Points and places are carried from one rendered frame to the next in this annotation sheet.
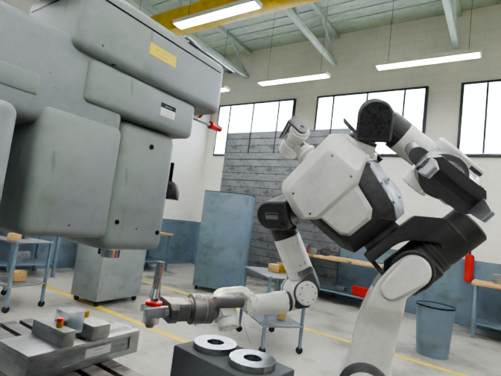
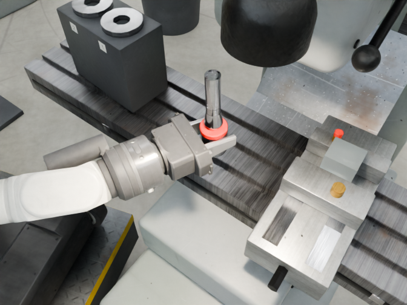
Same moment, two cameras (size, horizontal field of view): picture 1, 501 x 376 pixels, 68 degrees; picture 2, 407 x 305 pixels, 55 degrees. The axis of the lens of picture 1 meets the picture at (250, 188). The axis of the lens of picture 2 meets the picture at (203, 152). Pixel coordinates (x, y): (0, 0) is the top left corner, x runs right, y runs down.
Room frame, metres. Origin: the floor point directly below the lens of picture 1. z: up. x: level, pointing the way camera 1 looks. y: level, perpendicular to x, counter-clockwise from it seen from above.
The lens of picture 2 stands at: (1.51, 0.23, 1.66)
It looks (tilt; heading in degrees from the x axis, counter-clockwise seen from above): 53 degrees down; 182
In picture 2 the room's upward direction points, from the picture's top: straight up
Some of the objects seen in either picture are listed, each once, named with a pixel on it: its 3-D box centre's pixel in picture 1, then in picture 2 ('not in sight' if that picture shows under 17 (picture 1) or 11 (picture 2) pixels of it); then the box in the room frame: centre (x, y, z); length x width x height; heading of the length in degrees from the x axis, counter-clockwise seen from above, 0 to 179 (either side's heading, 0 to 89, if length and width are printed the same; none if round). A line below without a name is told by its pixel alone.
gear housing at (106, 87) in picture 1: (118, 107); not in sight; (0.97, 0.38, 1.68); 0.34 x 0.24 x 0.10; 145
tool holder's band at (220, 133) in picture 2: (153, 303); (213, 127); (1.08, 0.23, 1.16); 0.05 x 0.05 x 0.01
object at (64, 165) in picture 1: (48, 174); not in sight; (0.85, 0.46, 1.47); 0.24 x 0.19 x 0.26; 55
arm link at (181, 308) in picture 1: (183, 309); (163, 155); (1.13, 0.15, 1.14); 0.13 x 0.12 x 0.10; 31
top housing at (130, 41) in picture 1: (135, 64); not in sight; (1.00, 0.36, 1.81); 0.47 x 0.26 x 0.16; 145
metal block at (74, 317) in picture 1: (68, 320); (341, 163); (1.09, 0.47, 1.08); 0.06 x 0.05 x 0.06; 58
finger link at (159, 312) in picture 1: (157, 312); (202, 123); (1.05, 0.21, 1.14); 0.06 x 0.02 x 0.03; 121
